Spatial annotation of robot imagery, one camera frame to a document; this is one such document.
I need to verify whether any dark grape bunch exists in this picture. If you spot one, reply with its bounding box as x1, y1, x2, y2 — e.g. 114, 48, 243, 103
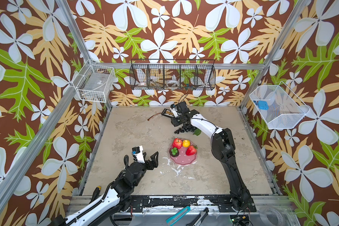
174, 124, 197, 134

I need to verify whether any yellow lemon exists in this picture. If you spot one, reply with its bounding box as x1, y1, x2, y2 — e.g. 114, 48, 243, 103
182, 139, 191, 148

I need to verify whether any red apple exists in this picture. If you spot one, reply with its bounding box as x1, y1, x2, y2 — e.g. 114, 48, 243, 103
172, 138, 183, 149

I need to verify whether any pink dotted plate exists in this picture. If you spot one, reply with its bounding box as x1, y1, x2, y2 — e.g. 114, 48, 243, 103
168, 138, 197, 165

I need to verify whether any red strawberry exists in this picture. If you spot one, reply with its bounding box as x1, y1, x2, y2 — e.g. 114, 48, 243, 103
186, 145, 197, 156

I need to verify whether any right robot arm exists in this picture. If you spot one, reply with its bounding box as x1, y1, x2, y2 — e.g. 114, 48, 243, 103
170, 101, 256, 211

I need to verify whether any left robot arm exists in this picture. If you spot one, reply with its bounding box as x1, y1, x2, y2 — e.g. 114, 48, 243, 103
50, 152, 159, 226

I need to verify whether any black tray with items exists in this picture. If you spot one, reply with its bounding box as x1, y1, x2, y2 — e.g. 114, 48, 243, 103
161, 109, 174, 118

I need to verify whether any green leaf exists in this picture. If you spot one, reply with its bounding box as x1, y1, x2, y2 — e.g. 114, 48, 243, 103
193, 128, 202, 136

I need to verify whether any black yellow screwdriver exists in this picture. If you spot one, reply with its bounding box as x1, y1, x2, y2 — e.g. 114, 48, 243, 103
91, 186, 101, 202

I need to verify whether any teal utility knife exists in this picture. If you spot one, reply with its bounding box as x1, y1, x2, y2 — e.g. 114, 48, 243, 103
166, 206, 191, 226

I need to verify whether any black grey tool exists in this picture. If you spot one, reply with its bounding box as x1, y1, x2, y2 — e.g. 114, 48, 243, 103
186, 207, 209, 226

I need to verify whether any blue object in basket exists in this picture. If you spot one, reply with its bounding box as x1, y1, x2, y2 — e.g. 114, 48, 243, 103
256, 100, 269, 111

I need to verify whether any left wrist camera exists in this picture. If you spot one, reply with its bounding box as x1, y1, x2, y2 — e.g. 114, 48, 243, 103
132, 146, 145, 163

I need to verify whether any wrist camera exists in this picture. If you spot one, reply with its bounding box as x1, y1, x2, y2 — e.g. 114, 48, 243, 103
132, 146, 145, 163
170, 104, 179, 118

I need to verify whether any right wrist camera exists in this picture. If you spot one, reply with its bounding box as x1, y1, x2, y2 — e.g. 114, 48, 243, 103
170, 104, 179, 118

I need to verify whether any black wire basket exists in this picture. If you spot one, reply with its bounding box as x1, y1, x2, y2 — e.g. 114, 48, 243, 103
129, 59, 216, 90

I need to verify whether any white wire basket left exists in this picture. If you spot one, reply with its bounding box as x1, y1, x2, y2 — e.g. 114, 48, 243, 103
73, 60, 116, 103

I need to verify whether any white wire basket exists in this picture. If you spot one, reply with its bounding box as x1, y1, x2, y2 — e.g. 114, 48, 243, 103
250, 82, 310, 130
73, 60, 116, 103

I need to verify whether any white wire basket right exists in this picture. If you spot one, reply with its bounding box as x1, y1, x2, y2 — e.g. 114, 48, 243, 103
250, 82, 310, 130

